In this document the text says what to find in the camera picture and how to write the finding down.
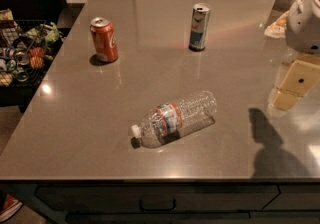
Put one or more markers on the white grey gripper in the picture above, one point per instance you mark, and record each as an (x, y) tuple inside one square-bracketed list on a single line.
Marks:
[(304, 23)]

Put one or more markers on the clear plastic water bottle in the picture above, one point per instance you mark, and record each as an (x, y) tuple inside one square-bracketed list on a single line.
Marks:
[(175, 119)]

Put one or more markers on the blue silver energy drink can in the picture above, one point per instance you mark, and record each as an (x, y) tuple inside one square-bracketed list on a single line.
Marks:
[(199, 25)]

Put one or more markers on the red coke can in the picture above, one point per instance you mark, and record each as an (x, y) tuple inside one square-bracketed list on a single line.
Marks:
[(103, 35)]

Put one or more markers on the white snack packet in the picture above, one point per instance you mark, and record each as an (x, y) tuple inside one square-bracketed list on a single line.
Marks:
[(277, 28)]

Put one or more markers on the red shoe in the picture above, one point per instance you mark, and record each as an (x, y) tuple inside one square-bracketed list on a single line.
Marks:
[(9, 206)]

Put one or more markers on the dark drawer with handle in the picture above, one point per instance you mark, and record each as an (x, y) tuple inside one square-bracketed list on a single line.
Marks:
[(156, 198)]

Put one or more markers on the black wire basket of snacks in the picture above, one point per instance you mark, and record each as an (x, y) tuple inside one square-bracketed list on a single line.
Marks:
[(27, 50)]

